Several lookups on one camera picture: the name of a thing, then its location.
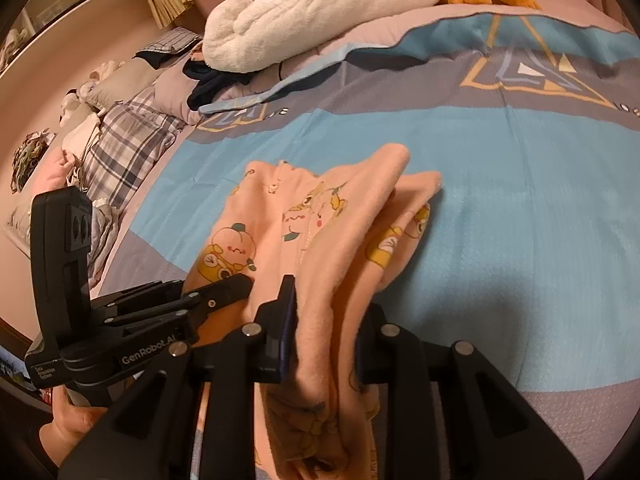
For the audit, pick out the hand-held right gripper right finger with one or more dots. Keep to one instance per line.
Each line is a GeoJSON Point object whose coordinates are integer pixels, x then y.
{"type": "Point", "coordinates": [380, 355]}

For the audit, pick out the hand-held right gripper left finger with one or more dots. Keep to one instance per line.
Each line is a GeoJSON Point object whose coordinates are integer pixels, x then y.
{"type": "Point", "coordinates": [285, 325]}

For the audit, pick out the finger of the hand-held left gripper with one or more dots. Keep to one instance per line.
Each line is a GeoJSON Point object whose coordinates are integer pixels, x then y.
{"type": "Point", "coordinates": [145, 292]}
{"type": "Point", "coordinates": [215, 297]}

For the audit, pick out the pink cartoon print garment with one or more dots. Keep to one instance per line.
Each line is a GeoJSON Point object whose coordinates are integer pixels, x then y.
{"type": "Point", "coordinates": [310, 240]}

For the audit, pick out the person's left hand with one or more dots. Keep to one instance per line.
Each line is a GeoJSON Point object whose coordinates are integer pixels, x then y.
{"type": "Point", "coordinates": [75, 420]}

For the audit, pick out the camouflage print cloth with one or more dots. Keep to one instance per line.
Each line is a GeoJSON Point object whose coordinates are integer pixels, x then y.
{"type": "Point", "coordinates": [30, 160]}

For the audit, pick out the plaid pillow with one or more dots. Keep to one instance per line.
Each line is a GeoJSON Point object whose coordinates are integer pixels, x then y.
{"type": "Point", "coordinates": [130, 145]}

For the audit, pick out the small white plush toy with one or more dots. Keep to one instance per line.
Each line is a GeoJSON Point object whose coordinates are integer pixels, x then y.
{"type": "Point", "coordinates": [75, 102]}

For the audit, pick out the blue grey patterned bedspread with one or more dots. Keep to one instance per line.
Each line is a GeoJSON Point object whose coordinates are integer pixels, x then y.
{"type": "Point", "coordinates": [500, 210]}

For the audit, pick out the grey pillow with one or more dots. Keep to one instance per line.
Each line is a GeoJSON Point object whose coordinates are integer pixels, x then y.
{"type": "Point", "coordinates": [125, 82]}

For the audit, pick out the dark navy cloth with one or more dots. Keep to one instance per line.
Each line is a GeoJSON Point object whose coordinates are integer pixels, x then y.
{"type": "Point", "coordinates": [215, 82]}

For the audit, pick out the folded plaid cloth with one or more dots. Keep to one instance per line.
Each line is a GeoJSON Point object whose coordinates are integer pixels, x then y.
{"type": "Point", "coordinates": [170, 42]}

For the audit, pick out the white plush blanket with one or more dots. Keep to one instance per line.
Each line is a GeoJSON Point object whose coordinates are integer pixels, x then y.
{"type": "Point", "coordinates": [310, 15]}

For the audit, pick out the white wall shelf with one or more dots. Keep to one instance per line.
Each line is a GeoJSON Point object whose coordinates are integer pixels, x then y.
{"type": "Point", "coordinates": [65, 15]}

